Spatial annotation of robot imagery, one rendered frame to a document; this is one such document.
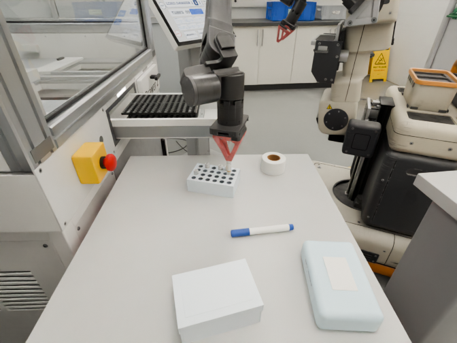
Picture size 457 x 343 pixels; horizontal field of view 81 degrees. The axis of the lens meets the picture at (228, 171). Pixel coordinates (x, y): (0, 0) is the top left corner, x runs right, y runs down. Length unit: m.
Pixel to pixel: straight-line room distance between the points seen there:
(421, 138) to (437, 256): 0.42
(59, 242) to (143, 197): 0.20
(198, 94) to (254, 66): 3.55
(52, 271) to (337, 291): 0.61
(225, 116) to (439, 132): 0.83
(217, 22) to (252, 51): 3.38
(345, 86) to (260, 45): 2.84
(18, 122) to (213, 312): 0.42
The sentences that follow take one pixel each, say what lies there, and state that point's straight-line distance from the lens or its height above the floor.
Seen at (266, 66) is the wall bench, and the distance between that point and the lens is 4.09.
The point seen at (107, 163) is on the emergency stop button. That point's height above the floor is 0.88.
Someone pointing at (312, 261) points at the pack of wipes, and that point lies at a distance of 0.51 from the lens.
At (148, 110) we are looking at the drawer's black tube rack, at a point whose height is 0.90.
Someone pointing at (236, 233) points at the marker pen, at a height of 0.77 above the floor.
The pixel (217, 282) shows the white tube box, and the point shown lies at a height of 0.81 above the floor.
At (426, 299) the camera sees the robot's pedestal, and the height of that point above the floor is 0.41.
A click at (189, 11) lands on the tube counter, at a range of 1.86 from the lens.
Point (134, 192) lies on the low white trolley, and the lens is 0.74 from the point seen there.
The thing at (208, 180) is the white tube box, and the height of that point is 0.79.
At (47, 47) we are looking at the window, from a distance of 0.67.
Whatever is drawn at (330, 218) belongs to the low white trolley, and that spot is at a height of 0.76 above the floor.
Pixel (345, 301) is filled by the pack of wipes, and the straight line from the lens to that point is 0.49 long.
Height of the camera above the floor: 1.19
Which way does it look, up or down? 33 degrees down
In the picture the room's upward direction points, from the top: straight up
